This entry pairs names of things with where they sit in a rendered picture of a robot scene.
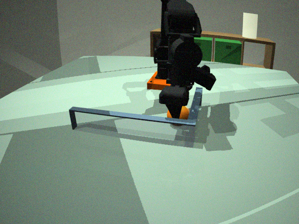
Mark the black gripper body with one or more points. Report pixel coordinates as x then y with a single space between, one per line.
178 77

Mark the blue-grey l-shaped wall top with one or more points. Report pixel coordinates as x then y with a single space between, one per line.
192 118

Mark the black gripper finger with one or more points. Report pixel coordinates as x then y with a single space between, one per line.
189 87
174 110

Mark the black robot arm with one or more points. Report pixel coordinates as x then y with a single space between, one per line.
177 42

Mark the clear low l-shaped wall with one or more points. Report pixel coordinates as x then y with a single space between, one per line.
133 129

